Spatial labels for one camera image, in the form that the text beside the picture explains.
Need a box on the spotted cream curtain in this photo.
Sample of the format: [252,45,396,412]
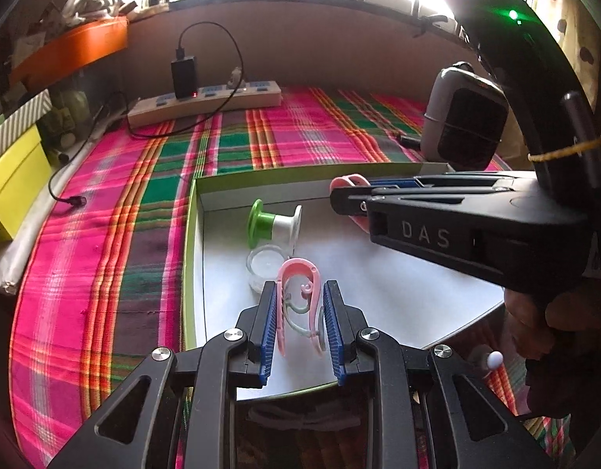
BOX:
[525,0,599,108]

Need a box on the pink and teal cable clip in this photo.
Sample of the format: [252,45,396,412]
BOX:
[330,173,373,234]

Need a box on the yellow rubber band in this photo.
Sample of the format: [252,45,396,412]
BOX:
[527,138,601,163]

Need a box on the white paper sheet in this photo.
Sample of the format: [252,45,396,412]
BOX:
[0,234,52,295]

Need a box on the beige power strip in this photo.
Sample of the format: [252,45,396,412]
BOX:
[127,79,282,131]

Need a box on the shallow white cardboard box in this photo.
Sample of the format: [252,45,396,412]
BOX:
[182,162,507,401]

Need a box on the grey cable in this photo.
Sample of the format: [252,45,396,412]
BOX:
[249,403,313,433]

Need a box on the black charger cable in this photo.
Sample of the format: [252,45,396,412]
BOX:
[128,22,243,138]

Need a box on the dark window latch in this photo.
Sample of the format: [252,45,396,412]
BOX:
[412,14,448,38]

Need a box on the green striped box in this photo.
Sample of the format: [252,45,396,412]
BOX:
[0,90,52,169]

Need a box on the small clear candle cup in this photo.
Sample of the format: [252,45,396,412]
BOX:
[246,248,287,295]

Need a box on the orange tray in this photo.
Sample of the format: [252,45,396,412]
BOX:
[9,16,130,87]

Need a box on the grey space heater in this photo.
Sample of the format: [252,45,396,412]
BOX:
[421,61,509,173]

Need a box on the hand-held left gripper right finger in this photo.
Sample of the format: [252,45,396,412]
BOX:
[322,279,550,469]

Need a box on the person's right hand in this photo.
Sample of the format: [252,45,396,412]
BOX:
[505,290,601,418]

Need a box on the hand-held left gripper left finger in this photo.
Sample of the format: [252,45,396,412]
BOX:
[46,281,280,469]

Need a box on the black loose cable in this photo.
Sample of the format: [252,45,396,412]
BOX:
[49,90,135,208]

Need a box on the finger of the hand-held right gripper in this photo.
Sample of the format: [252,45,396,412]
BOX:
[330,186,379,217]
[367,175,506,193]

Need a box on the yellow box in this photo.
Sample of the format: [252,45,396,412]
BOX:
[0,124,54,241]

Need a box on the green and white spool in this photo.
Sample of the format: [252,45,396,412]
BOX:
[248,199,302,251]

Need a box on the black charger adapter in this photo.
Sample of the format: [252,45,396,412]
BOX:
[170,56,199,100]

